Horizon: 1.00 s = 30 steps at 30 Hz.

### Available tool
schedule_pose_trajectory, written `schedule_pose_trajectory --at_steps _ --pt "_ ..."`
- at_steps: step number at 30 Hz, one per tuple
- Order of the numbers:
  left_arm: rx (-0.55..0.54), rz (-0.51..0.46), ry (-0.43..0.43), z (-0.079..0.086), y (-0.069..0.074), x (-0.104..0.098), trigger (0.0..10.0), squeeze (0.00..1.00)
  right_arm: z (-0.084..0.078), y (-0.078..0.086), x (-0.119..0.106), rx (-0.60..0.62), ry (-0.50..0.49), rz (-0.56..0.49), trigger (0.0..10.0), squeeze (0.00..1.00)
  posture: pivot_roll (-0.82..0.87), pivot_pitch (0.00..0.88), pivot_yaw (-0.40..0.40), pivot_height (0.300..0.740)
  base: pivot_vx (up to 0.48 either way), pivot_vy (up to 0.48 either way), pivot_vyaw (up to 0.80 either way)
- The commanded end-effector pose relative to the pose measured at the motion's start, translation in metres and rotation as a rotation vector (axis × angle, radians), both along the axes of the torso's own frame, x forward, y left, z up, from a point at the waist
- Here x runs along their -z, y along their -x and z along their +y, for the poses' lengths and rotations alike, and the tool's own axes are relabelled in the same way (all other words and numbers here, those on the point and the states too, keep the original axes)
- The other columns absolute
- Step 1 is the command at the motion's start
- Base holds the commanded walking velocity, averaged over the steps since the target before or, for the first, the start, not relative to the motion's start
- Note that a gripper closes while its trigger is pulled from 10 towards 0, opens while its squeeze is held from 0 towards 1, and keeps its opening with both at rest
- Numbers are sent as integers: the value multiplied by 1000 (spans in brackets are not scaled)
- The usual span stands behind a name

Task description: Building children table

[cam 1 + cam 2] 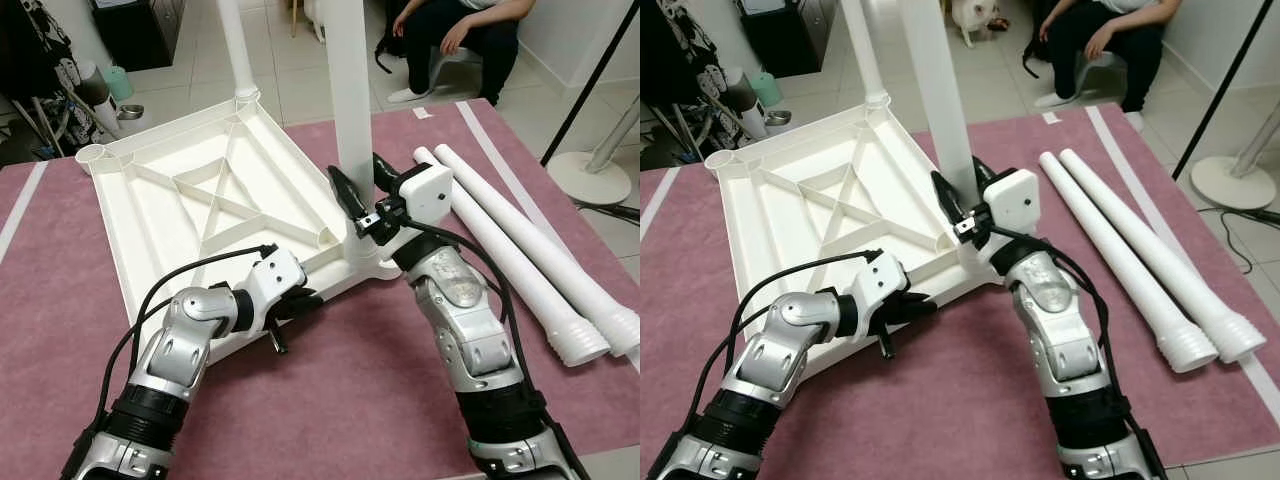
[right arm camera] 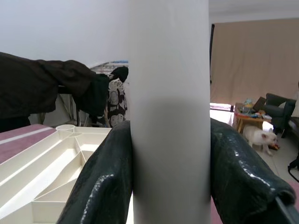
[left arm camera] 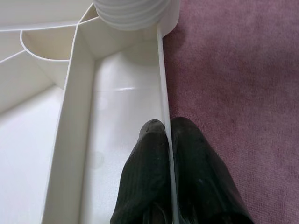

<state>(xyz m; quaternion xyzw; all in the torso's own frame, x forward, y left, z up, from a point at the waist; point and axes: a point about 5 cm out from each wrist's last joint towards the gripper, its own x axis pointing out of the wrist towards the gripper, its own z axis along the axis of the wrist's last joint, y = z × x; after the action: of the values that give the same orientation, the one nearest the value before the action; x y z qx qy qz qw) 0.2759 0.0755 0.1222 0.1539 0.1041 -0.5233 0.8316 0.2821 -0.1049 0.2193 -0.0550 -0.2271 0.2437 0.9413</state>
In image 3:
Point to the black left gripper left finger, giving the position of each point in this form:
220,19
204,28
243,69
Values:
144,175

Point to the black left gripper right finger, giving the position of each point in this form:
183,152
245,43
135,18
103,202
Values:
201,175

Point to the white plastic table top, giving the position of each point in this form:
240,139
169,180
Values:
70,105

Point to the white plastic table leg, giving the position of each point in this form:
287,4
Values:
130,14

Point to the pink table cloth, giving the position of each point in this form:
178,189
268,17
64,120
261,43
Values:
233,93

